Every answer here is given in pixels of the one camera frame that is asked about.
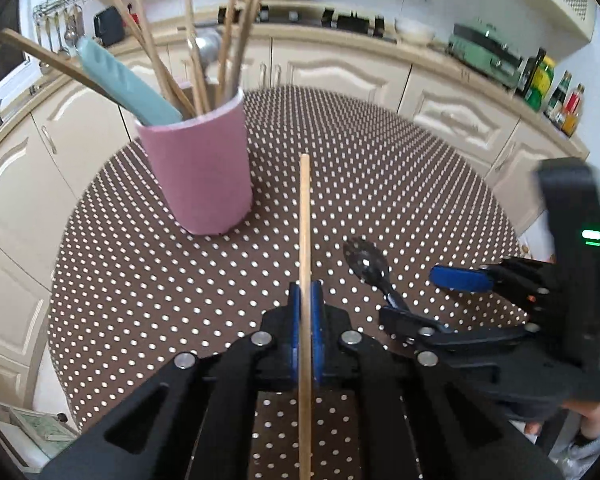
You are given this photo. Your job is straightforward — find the pink utensil holder cup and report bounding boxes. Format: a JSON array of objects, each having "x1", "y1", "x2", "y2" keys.
[{"x1": 134, "y1": 87, "x2": 253, "y2": 236}]

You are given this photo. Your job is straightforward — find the dark sauce bottle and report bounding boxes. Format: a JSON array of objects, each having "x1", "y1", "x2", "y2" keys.
[{"x1": 547, "y1": 71, "x2": 572, "y2": 121}]

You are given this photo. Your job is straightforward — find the metal wall rack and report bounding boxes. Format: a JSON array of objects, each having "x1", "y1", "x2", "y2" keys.
[{"x1": 32, "y1": 0, "x2": 88, "y2": 18}]

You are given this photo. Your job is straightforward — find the bunch of wooden chopsticks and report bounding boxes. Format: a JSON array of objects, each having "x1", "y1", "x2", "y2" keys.
[{"x1": 0, "y1": 0, "x2": 281, "y2": 116}]

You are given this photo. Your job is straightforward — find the green printed box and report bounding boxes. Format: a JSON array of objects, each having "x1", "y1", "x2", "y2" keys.
[{"x1": 0, "y1": 407, "x2": 81, "y2": 461}]

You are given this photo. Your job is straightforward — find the green bottle yellow label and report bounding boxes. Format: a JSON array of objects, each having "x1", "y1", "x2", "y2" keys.
[{"x1": 525, "y1": 56, "x2": 556, "y2": 112}]

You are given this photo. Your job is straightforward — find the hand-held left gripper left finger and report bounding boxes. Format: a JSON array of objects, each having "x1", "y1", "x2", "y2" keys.
[{"x1": 39, "y1": 282, "x2": 301, "y2": 480}]

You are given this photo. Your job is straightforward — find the white bowl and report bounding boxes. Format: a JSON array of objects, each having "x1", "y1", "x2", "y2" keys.
[{"x1": 395, "y1": 17, "x2": 437, "y2": 45}]

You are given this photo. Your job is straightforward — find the row of hanging metal utensils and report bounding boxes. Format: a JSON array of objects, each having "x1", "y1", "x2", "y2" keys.
[{"x1": 34, "y1": 5, "x2": 88, "y2": 76}]

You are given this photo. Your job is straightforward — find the green electric cooker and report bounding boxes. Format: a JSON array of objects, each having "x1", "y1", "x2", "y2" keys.
[{"x1": 447, "y1": 17, "x2": 526, "y2": 88}]

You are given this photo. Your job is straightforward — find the light blue knife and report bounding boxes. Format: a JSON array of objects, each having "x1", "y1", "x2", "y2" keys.
[{"x1": 75, "y1": 37, "x2": 183, "y2": 126}]

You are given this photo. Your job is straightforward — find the black plastic spoon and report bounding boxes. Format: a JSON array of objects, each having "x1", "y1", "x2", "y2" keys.
[{"x1": 342, "y1": 236, "x2": 413, "y2": 313}]

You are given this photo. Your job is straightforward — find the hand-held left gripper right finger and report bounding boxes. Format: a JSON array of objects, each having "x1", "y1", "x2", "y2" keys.
[{"x1": 310, "y1": 280, "x2": 566, "y2": 480}]

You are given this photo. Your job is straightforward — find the person's right hand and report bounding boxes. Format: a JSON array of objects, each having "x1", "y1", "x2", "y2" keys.
[{"x1": 524, "y1": 400, "x2": 600, "y2": 442}]

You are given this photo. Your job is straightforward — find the black kettle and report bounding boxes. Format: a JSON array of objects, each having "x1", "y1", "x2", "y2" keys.
[{"x1": 93, "y1": 6, "x2": 126, "y2": 47}]

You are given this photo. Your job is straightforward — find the dark glass bottle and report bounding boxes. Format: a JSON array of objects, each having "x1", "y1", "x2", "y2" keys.
[{"x1": 517, "y1": 47, "x2": 547, "y2": 101}]

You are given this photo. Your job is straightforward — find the black gas cooktop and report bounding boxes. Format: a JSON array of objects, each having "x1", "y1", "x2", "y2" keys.
[{"x1": 215, "y1": 2, "x2": 398, "y2": 41}]

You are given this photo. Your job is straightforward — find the kitchen window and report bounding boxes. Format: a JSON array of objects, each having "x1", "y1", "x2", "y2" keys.
[{"x1": 0, "y1": 0, "x2": 31, "y2": 71}]

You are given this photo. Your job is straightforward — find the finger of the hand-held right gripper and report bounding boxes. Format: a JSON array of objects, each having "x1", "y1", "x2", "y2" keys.
[
  {"x1": 378, "y1": 306, "x2": 541, "y2": 361},
  {"x1": 429, "y1": 258, "x2": 556, "y2": 311}
]

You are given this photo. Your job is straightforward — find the long wooden chopstick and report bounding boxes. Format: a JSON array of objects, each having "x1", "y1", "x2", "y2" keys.
[{"x1": 298, "y1": 154, "x2": 315, "y2": 480}]

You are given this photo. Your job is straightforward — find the brown polka dot tablecloth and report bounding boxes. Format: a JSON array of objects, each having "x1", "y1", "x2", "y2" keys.
[{"x1": 47, "y1": 85, "x2": 528, "y2": 480}]

